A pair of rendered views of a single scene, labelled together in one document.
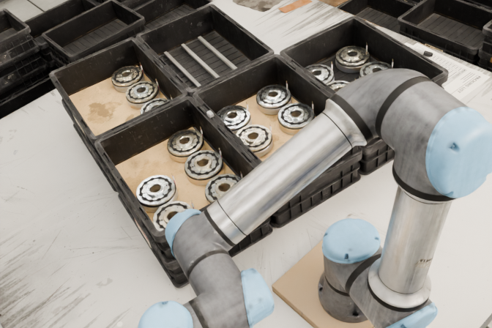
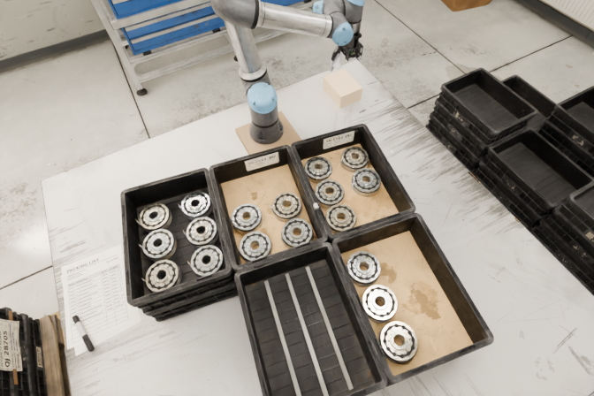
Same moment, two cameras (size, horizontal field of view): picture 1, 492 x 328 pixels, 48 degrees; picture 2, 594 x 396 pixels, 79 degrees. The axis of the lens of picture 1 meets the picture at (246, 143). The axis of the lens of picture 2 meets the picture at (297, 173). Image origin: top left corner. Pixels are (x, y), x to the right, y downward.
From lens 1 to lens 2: 171 cm
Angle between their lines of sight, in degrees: 81
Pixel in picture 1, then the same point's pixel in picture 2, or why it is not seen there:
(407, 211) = not seen: hidden behind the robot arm
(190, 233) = (340, 19)
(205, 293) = (338, 4)
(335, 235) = (268, 95)
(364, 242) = (257, 87)
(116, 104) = (407, 307)
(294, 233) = not seen: hidden behind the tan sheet
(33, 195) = (479, 265)
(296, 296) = (293, 135)
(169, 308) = not seen: outside the picture
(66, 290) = (429, 178)
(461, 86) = (90, 264)
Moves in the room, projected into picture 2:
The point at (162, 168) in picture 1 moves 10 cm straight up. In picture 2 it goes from (361, 209) to (365, 194)
